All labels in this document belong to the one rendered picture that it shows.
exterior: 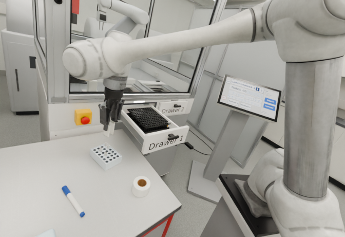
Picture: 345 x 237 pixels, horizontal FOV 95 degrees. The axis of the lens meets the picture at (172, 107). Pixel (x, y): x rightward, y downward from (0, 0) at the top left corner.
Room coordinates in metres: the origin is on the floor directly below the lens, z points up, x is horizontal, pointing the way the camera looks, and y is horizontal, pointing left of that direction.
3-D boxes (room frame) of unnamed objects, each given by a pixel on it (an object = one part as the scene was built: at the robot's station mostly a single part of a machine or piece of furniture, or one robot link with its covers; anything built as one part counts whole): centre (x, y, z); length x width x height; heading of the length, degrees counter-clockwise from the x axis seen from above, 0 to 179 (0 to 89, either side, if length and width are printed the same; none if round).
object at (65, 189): (0.36, 0.24, 0.77); 0.14 x 0.02 x 0.02; 59
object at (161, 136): (0.72, -0.02, 0.87); 0.29 x 0.02 x 0.11; 136
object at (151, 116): (0.86, 0.12, 0.87); 0.22 x 0.18 x 0.06; 46
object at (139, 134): (0.87, 0.13, 0.86); 0.40 x 0.26 x 0.06; 46
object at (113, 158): (0.58, 0.24, 0.78); 0.12 x 0.08 x 0.04; 61
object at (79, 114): (0.69, 0.43, 0.88); 0.07 x 0.05 x 0.07; 136
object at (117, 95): (0.61, 0.25, 1.06); 0.08 x 0.07 x 0.09; 161
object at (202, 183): (1.44, -0.64, 0.51); 0.50 x 0.45 x 1.02; 172
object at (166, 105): (1.17, -0.01, 0.87); 0.29 x 0.02 x 0.11; 136
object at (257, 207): (0.59, -0.53, 0.80); 0.22 x 0.18 x 0.06; 104
